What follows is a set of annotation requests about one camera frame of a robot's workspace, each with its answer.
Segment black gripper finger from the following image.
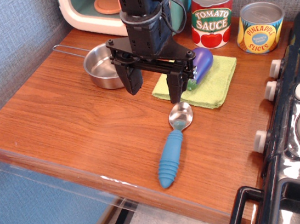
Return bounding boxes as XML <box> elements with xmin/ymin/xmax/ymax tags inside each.
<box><xmin>167</xmin><ymin>71</ymin><xmax>188</xmax><ymax>104</ymax></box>
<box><xmin>114</xmin><ymin>62</ymin><xmax>143</xmax><ymax>95</ymax></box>

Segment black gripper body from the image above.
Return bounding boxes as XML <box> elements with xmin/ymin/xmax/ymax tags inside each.
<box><xmin>106</xmin><ymin>4</ymin><xmax>196</xmax><ymax>77</ymax></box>

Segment purple toy eggplant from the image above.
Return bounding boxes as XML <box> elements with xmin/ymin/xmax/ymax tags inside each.
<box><xmin>187</xmin><ymin>47</ymin><xmax>213</xmax><ymax>91</ymax></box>

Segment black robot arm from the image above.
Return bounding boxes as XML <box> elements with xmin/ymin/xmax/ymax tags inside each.
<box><xmin>106</xmin><ymin>0</ymin><xmax>196</xmax><ymax>104</ymax></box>

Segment small steel pot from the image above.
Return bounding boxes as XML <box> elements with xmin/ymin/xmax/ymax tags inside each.
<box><xmin>53</xmin><ymin>44</ymin><xmax>124</xmax><ymax>90</ymax></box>

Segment green folded cloth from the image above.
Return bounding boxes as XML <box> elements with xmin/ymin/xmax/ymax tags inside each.
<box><xmin>148</xmin><ymin>52</ymin><xmax>243</xmax><ymax>117</ymax></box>

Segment toy microwave oven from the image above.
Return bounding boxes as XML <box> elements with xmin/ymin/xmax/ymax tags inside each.
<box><xmin>58</xmin><ymin>0</ymin><xmax>191</xmax><ymax>36</ymax></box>

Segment tomato sauce can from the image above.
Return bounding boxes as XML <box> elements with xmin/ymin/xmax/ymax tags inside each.
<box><xmin>191</xmin><ymin>0</ymin><xmax>233</xmax><ymax>49</ymax></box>

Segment white stove knob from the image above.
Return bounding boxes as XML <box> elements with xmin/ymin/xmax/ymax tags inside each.
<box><xmin>264</xmin><ymin>81</ymin><xmax>278</xmax><ymax>102</ymax></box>
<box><xmin>253</xmin><ymin>130</ymin><xmax>267</xmax><ymax>154</ymax></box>
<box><xmin>269</xmin><ymin>59</ymin><xmax>282</xmax><ymax>79</ymax></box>

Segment pineapple slices can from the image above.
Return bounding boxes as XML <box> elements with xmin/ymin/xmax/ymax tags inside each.
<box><xmin>237</xmin><ymin>2</ymin><xmax>285</xmax><ymax>54</ymax></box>

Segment black toy stove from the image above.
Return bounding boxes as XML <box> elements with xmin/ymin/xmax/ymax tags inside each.
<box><xmin>229</xmin><ymin>12</ymin><xmax>300</xmax><ymax>224</ymax></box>

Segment blue handled metal spoon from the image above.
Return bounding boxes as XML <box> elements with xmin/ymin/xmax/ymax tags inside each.
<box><xmin>158</xmin><ymin>102</ymin><xmax>193</xmax><ymax>188</ymax></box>

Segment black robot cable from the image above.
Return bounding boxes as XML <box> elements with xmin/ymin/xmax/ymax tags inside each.
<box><xmin>158</xmin><ymin>0</ymin><xmax>190</xmax><ymax>38</ymax></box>

